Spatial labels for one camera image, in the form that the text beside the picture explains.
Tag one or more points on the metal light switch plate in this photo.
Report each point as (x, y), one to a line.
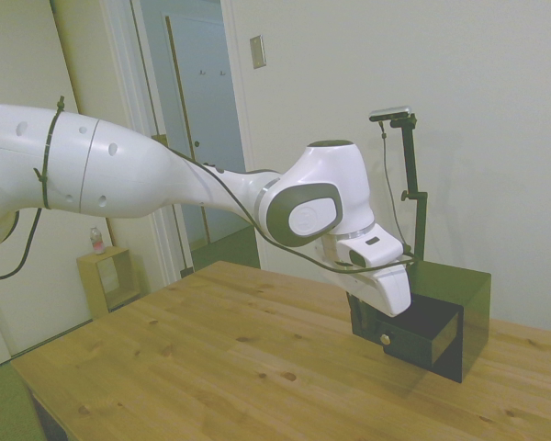
(258, 53)

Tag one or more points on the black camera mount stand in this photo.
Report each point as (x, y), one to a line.
(413, 184)

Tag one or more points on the wooden cube shelf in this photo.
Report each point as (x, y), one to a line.
(89, 280)

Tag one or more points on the pale blue door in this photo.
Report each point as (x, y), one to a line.
(206, 138)

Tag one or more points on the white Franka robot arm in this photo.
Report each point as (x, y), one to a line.
(128, 174)

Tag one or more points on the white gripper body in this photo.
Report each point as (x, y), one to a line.
(392, 289)

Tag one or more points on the black drawer cabinet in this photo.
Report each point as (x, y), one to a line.
(473, 312)

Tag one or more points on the black drawer with brass knob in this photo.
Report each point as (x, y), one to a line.
(413, 340)

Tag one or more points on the grey stereo camera bar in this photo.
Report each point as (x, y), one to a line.
(390, 113)

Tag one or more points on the plastic bottle with red label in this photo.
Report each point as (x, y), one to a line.
(97, 241)

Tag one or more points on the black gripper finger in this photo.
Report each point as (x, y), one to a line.
(352, 310)
(366, 317)

